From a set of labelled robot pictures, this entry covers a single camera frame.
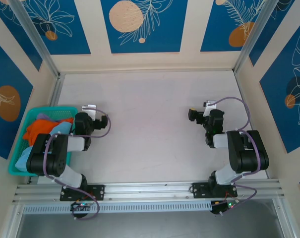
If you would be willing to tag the light blue printed t-shirt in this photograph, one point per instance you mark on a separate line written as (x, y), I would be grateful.
(63, 129)

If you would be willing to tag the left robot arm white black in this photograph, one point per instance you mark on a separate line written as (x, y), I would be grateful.
(48, 153)

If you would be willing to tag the teal plastic mesh basket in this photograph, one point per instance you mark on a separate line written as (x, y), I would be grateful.
(55, 112)

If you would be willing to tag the lilac t-shirt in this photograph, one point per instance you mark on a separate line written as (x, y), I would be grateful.
(42, 116)

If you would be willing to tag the orange t-shirt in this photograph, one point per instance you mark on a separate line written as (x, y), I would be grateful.
(38, 127)

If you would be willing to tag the grey metal sheet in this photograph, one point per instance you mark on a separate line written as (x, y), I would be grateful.
(149, 225)

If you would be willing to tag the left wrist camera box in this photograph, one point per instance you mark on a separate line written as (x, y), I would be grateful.
(89, 110)

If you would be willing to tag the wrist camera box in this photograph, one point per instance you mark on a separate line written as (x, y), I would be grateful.
(89, 110)
(210, 105)

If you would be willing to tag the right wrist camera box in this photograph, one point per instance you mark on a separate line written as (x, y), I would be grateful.
(210, 105)

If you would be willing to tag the aluminium side rail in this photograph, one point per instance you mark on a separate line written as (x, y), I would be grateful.
(56, 91)

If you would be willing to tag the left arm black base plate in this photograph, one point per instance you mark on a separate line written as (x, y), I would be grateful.
(100, 192)

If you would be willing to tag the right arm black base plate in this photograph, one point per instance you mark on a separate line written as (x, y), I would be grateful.
(200, 189)

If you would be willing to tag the aluminium mounting rail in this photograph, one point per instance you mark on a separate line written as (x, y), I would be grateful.
(149, 189)

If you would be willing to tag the aluminium corner post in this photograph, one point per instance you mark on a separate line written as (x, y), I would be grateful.
(35, 37)
(255, 37)

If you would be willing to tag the aluminium frame leg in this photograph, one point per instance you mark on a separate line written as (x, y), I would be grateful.
(283, 220)
(13, 223)

